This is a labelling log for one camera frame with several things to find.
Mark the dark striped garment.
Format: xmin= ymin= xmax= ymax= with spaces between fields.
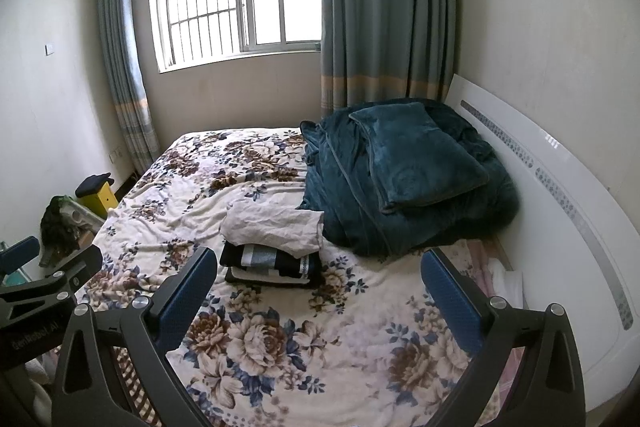
xmin=220 ymin=241 xmax=323 ymax=282

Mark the floral bed sheet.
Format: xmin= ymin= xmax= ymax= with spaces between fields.
xmin=75 ymin=129 xmax=501 ymax=427

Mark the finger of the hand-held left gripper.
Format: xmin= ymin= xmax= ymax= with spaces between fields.
xmin=0 ymin=236 xmax=41 ymax=280
xmin=0 ymin=244 xmax=104 ymax=310

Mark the dark crumpled cloth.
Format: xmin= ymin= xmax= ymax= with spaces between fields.
xmin=40 ymin=195 xmax=83 ymax=259

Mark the white crumpled cloth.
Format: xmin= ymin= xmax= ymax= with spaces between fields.
xmin=487 ymin=257 xmax=525 ymax=308

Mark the teal plush blanket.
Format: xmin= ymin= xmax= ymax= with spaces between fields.
xmin=297 ymin=98 xmax=518 ymax=258

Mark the beige long-sleeve shirt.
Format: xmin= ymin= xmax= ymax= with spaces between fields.
xmin=220 ymin=202 xmax=325 ymax=258

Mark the yellow stool with dark seat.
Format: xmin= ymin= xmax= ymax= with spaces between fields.
xmin=75 ymin=173 xmax=117 ymax=219

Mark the white plastic rack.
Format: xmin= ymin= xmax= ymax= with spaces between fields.
xmin=65 ymin=199 xmax=106 ymax=234

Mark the folded white and dark garment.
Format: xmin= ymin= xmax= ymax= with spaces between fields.
xmin=225 ymin=266 xmax=321 ymax=292

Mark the narrow teal curtain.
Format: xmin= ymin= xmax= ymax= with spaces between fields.
xmin=97 ymin=0 xmax=161 ymax=165

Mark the white headboard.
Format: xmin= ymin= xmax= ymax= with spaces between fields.
xmin=445 ymin=74 xmax=636 ymax=413

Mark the teal plush pillow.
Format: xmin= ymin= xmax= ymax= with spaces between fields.
xmin=348 ymin=102 xmax=490 ymax=214

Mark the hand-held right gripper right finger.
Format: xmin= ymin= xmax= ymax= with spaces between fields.
xmin=420 ymin=248 xmax=587 ymax=427

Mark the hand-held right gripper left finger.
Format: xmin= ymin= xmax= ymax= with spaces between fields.
xmin=51 ymin=247 xmax=219 ymax=427

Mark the wide teal curtain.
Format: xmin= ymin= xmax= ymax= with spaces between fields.
xmin=320 ymin=0 xmax=457 ymax=118

